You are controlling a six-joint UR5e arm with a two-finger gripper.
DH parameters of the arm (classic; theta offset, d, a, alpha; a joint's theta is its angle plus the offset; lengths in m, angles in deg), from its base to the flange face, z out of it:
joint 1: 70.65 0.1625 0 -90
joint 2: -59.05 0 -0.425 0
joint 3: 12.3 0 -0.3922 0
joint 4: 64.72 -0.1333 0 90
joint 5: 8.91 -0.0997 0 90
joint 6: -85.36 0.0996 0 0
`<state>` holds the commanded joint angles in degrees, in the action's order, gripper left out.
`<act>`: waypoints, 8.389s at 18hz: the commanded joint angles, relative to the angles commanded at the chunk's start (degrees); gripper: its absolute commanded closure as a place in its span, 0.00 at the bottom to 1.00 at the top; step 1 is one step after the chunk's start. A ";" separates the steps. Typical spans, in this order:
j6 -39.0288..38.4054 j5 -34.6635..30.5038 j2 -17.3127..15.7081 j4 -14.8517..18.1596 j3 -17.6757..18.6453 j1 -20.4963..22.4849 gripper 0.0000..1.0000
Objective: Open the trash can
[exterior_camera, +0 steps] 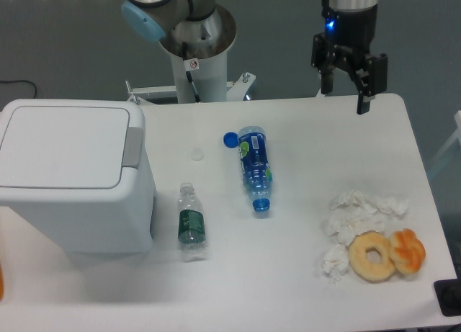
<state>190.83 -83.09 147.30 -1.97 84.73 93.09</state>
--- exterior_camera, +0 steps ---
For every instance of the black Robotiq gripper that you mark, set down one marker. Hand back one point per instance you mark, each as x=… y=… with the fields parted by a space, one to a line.
x=350 y=27

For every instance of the white push-button trash can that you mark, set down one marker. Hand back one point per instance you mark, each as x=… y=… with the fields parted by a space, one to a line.
x=78 y=171

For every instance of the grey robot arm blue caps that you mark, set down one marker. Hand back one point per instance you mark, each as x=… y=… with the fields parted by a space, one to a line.
x=154 y=19

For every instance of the white furniture at right edge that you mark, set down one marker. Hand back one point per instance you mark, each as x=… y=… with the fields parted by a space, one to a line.
x=446 y=152

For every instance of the blue plastic bottle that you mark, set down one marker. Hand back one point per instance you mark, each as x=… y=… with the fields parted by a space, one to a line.
x=256 y=172

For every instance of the blue bottle cap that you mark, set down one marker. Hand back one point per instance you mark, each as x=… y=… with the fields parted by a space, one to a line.
x=230 y=140

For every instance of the large crumpled white tissue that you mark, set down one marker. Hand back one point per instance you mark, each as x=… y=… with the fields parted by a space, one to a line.
x=354 y=213

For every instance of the white bottle cap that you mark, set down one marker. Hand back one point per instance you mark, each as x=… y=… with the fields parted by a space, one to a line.
x=197 y=154

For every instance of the orange glazed twisted bun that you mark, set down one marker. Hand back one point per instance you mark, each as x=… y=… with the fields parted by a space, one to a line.
x=406 y=251

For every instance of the small crumpled white tissue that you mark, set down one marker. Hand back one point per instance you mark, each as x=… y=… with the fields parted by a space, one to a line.
x=336 y=263

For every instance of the clear bottle green label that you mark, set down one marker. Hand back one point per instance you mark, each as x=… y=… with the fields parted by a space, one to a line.
x=191 y=227

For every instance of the black device at table corner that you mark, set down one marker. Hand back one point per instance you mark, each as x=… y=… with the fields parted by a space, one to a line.
x=448 y=296

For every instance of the orange object at left edge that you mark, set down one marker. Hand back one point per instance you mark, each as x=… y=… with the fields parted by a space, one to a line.
x=1 y=284

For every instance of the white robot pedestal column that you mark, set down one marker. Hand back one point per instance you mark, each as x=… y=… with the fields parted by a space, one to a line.
x=199 y=56

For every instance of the plain ring donut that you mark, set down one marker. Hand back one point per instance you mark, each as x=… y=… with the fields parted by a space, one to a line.
x=369 y=257

